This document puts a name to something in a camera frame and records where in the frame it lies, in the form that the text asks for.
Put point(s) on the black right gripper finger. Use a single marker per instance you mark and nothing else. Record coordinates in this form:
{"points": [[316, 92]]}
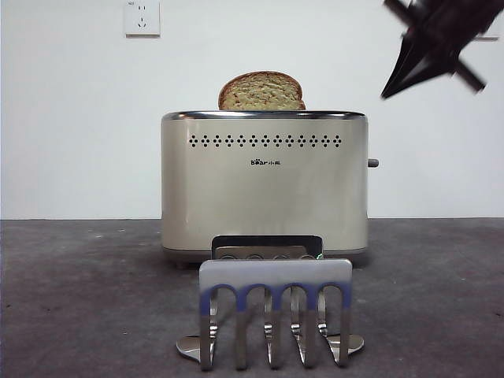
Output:
{"points": [[427, 73], [407, 55]]}

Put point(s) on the polished steel toast rack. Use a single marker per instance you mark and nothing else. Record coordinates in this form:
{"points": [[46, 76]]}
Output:
{"points": [[275, 269]]}

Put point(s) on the brown bread slice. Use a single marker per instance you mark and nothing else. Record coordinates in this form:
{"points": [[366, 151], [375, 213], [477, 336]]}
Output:
{"points": [[262, 92]]}

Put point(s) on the grey toaster lever knob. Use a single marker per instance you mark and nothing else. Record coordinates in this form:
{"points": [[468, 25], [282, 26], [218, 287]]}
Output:
{"points": [[373, 162]]}

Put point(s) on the white wall socket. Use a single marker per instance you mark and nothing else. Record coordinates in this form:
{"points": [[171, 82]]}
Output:
{"points": [[143, 19]]}

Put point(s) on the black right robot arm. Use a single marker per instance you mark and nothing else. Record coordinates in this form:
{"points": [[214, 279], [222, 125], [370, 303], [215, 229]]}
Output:
{"points": [[484, 12]]}

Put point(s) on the cream steel toaster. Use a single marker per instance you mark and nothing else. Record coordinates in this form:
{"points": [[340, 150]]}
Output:
{"points": [[236, 197]]}

